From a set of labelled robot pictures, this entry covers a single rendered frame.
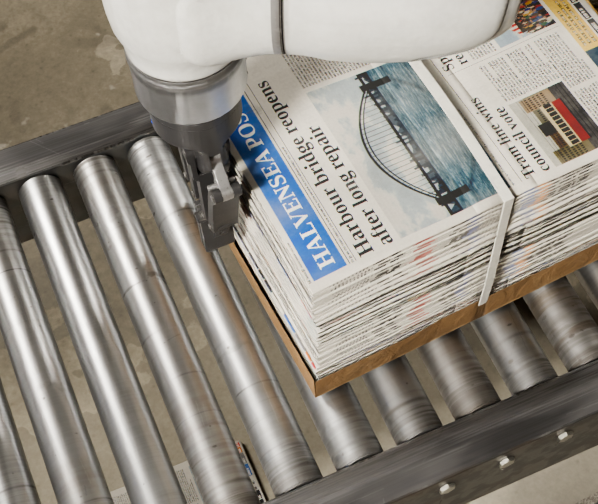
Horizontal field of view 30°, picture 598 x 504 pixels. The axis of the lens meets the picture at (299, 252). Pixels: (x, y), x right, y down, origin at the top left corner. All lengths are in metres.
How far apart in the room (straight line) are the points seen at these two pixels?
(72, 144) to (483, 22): 0.65
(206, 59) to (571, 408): 0.54
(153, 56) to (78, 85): 1.61
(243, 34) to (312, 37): 0.05
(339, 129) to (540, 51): 0.20
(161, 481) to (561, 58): 0.54
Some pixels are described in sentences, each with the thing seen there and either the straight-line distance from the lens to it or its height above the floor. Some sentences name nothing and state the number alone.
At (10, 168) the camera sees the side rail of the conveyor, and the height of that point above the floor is 0.80.
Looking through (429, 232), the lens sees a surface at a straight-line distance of 0.94.
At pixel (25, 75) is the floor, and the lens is 2.45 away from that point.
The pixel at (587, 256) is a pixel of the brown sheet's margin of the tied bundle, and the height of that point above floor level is 0.83.
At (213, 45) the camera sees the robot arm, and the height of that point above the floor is 1.24.
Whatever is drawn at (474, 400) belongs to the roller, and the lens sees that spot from 1.12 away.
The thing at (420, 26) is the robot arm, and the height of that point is 1.27.
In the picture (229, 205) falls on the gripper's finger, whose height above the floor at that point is 1.03.
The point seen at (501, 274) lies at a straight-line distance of 1.11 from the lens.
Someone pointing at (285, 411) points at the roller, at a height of 0.79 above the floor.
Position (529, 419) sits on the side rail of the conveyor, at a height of 0.80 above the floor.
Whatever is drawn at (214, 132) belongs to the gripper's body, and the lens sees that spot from 0.89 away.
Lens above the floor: 1.83
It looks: 59 degrees down
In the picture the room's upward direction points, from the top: 3 degrees counter-clockwise
